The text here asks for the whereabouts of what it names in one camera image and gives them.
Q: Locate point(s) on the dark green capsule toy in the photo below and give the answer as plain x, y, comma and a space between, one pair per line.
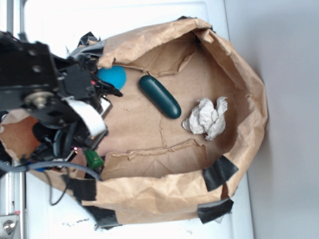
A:
160, 97

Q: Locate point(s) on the crumpled white tissue paper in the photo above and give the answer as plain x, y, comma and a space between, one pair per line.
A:
207, 118

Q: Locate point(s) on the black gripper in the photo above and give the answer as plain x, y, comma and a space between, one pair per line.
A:
73, 115

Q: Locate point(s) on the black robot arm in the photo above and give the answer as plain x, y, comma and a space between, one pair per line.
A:
28, 73

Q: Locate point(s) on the blue rubber ball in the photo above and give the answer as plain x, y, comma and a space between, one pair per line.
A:
116, 76

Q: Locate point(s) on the orange plastic toy carrot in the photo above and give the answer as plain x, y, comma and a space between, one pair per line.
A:
94, 161

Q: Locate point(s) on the metal rail frame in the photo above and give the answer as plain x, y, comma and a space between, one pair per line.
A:
12, 185

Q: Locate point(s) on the brown paper bag tray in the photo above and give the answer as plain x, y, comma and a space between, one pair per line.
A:
154, 169

